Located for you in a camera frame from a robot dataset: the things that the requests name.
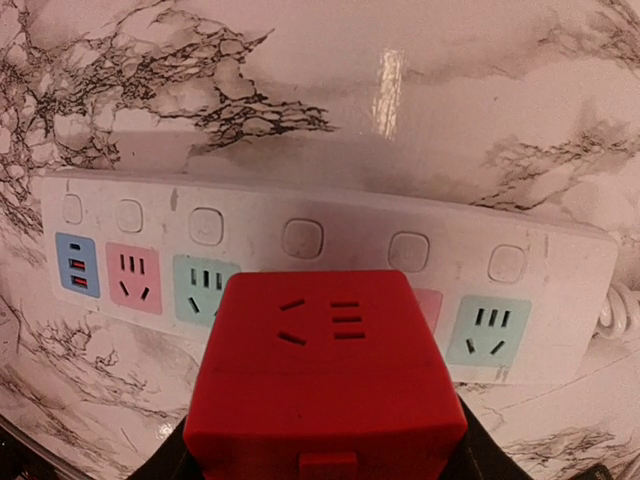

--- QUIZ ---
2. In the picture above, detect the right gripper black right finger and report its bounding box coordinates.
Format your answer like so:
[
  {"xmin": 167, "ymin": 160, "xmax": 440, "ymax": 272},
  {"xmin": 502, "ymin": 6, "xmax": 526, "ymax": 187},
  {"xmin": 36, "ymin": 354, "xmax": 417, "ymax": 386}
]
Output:
[{"xmin": 452, "ymin": 396, "xmax": 531, "ymax": 480}]

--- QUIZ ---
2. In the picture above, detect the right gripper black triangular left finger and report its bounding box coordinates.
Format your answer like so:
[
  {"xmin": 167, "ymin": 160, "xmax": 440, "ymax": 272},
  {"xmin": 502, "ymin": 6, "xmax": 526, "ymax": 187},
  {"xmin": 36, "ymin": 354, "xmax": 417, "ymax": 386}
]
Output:
[{"xmin": 128, "ymin": 418, "xmax": 200, "ymax": 480}]

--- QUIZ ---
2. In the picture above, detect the long white colourful power strip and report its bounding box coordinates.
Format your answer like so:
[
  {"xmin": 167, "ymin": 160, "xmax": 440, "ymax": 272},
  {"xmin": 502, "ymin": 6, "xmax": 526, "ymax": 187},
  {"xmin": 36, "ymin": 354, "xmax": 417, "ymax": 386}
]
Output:
[{"xmin": 41, "ymin": 170, "xmax": 639, "ymax": 384}]

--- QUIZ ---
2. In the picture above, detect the red cube socket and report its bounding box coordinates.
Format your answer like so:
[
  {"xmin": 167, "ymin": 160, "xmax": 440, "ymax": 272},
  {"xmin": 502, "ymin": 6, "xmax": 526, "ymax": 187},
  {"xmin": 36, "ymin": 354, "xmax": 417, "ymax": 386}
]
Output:
[{"xmin": 184, "ymin": 270, "xmax": 467, "ymax": 479}]

